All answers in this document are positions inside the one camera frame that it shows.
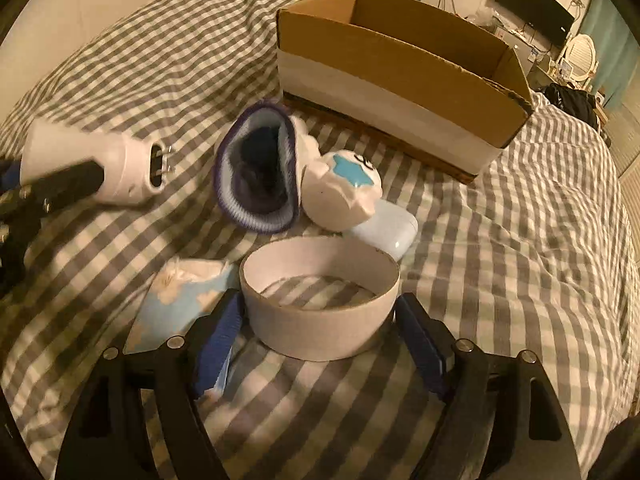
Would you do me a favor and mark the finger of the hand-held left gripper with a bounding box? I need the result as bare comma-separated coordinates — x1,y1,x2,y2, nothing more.
0,159,107,211
0,195,51,297

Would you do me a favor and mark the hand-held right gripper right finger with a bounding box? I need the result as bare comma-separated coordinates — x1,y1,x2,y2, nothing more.
395,292,584,480

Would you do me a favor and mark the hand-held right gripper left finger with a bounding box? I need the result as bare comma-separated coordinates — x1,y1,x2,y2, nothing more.
54,290,246,480

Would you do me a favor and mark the white power plug adapter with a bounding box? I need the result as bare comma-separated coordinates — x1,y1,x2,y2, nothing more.
20,119,176,207

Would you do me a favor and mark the white round cardboard ring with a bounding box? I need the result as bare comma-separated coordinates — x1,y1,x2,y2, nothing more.
239,236,402,362

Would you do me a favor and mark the cardboard box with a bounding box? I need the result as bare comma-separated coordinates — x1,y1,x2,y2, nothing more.
276,0,535,184

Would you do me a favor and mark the blue cloud print tissue packet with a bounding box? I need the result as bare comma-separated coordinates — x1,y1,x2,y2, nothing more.
122,257,242,402

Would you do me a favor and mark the light blue plastic case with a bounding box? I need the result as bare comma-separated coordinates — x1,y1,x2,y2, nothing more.
347,199,419,262

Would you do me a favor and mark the grey checkered blanket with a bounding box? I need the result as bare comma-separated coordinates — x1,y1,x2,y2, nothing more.
0,0,640,480

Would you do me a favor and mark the white round toy blue star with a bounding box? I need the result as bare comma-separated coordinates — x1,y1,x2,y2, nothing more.
301,150,384,234

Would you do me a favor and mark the purple knit beanie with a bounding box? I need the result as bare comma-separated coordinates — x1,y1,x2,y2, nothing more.
215,101,304,234

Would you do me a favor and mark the black bag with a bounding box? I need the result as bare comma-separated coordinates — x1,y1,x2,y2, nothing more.
542,82,601,130

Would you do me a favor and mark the cluttered desk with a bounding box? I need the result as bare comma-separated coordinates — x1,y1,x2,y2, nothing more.
467,7,561,78

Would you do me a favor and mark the white oval mirror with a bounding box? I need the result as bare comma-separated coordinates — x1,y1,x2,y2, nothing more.
564,34,599,85

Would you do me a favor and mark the black flat screen television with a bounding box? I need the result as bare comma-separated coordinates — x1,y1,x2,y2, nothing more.
497,0,576,43

